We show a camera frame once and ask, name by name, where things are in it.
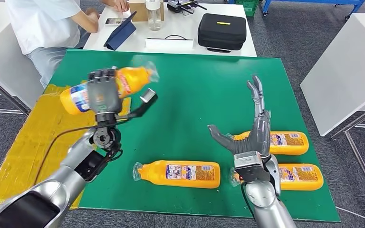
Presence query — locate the white floor cable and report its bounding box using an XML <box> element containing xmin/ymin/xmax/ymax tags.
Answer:
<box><xmin>335</xmin><ymin>203</ymin><xmax>365</xmax><ymax>221</ymax></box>

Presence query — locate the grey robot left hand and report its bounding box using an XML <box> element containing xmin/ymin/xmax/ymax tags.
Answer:
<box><xmin>87</xmin><ymin>68</ymin><xmax>123</xmax><ymax>114</ymax></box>

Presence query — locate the blue metal cart frame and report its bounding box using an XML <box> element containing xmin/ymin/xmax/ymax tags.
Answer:
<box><xmin>261</xmin><ymin>0</ymin><xmax>365</xmax><ymax>21</ymax></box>

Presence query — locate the clear plastic water bottle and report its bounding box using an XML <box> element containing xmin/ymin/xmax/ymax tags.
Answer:
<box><xmin>145</xmin><ymin>0</ymin><xmax>163</xmax><ymax>31</ymax></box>

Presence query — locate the flat white box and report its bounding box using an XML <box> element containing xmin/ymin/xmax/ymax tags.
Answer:
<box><xmin>144</xmin><ymin>38</ymin><xmax>195</xmax><ymax>53</ymax></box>

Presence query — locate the white desk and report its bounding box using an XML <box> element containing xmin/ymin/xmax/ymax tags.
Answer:
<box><xmin>83</xmin><ymin>1</ymin><xmax>258</xmax><ymax>58</ymax></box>

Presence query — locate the black smartphone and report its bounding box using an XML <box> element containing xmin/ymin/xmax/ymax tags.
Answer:
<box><xmin>105</xmin><ymin>18</ymin><xmax>128</xmax><ymax>27</ymax></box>

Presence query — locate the green plastic crate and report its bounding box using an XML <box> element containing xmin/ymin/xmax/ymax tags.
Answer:
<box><xmin>234</xmin><ymin>0</ymin><xmax>260</xmax><ymax>17</ymax></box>

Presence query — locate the person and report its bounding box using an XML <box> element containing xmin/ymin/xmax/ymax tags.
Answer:
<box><xmin>4</xmin><ymin>0</ymin><xmax>130</xmax><ymax>89</ymax></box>

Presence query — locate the green table mat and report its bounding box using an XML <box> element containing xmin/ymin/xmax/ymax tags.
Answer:
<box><xmin>48</xmin><ymin>48</ymin><xmax>342</xmax><ymax>223</ymax></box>

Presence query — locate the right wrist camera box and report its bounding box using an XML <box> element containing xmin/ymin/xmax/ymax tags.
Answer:
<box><xmin>233</xmin><ymin>151</ymin><xmax>271</xmax><ymax>183</ymax></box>

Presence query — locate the thin black cable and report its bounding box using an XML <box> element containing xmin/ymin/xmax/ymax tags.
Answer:
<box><xmin>147</xmin><ymin>34</ymin><xmax>193</xmax><ymax>41</ymax></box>

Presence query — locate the person's right hand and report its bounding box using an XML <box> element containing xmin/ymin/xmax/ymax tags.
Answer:
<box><xmin>85</xmin><ymin>8</ymin><xmax>101</xmax><ymax>23</ymax></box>

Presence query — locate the brown cardboard box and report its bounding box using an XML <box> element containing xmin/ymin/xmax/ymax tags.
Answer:
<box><xmin>129</xmin><ymin>0</ymin><xmax>165</xmax><ymax>22</ymax></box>

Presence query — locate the white side table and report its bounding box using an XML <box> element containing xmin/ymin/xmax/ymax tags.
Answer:
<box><xmin>0</xmin><ymin>0</ymin><xmax>45</xmax><ymax>115</ymax></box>

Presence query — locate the person's hand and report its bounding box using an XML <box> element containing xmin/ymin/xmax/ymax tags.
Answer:
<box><xmin>113</xmin><ymin>0</ymin><xmax>130</xmax><ymax>13</ymax></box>
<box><xmin>85</xmin><ymin>8</ymin><xmax>101</xmax><ymax>23</ymax></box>

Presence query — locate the person's left hand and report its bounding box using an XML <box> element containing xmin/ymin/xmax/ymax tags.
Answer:
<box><xmin>113</xmin><ymin>0</ymin><xmax>130</xmax><ymax>13</ymax></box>

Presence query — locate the white table with metal legs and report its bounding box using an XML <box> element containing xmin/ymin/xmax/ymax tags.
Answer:
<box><xmin>299</xmin><ymin>12</ymin><xmax>365</xmax><ymax>215</ymax></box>

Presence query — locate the black zip carry case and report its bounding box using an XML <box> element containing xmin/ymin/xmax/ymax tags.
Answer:
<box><xmin>197</xmin><ymin>13</ymin><xmax>248</xmax><ymax>54</ymax></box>

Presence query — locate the black remote controller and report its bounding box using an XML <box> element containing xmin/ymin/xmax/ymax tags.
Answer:
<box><xmin>167</xmin><ymin>0</ymin><xmax>208</xmax><ymax>15</ymax></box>

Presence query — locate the orange detergent bottle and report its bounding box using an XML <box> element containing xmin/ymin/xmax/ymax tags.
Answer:
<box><xmin>59</xmin><ymin>61</ymin><xmax>160</xmax><ymax>115</ymax></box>
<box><xmin>232</xmin><ymin>130</ymin><xmax>310</xmax><ymax>156</ymax></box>
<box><xmin>132</xmin><ymin>160</ymin><xmax>221</xmax><ymax>190</ymax></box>
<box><xmin>230</xmin><ymin>163</ymin><xmax>325</xmax><ymax>192</ymax></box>

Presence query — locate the yellow taped cardboard sheet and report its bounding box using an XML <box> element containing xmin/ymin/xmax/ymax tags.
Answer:
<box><xmin>0</xmin><ymin>83</ymin><xmax>132</xmax><ymax>210</ymax></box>

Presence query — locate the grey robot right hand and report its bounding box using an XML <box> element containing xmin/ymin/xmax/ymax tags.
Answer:
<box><xmin>207</xmin><ymin>75</ymin><xmax>272</xmax><ymax>158</ymax></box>

